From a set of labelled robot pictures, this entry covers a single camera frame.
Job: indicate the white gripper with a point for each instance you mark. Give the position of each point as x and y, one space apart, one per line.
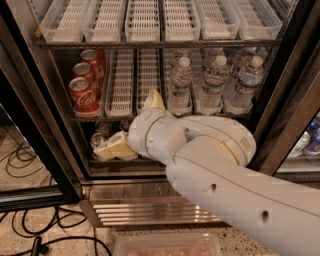
139 130

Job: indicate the red coke can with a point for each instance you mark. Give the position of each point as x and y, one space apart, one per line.
97 60
83 69
83 95

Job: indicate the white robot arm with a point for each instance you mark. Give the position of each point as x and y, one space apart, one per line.
206 161

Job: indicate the steel fridge bottom grille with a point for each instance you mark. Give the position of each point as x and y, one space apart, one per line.
139 202

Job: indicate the shelf tray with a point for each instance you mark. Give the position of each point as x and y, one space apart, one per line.
181 21
218 19
142 22
63 21
104 21
258 21

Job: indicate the left glass fridge door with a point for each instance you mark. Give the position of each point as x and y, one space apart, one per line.
25 98

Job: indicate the top shelf tray far left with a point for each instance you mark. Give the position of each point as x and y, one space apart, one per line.
63 21

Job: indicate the top shelf tray far right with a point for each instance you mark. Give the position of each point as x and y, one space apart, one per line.
258 21

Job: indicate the blue can behind right door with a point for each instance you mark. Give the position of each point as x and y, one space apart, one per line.
313 146

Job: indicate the left front water bottle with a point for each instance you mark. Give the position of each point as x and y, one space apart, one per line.
180 80

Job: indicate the water bottle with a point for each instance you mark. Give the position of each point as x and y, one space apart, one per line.
212 85
239 95
180 80

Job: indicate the white glide tray middle left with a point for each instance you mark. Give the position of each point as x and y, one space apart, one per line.
119 102

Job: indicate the white glide tray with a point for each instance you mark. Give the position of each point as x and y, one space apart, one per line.
148 75
119 102

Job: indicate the white glide tray middle centre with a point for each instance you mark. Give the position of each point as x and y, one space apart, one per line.
148 75

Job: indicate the centre front water bottle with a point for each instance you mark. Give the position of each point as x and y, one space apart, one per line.
212 85

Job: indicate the right front water bottle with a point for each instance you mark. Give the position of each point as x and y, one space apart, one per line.
239 95

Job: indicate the clear plastic floor container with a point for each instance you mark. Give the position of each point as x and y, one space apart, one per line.
188 244

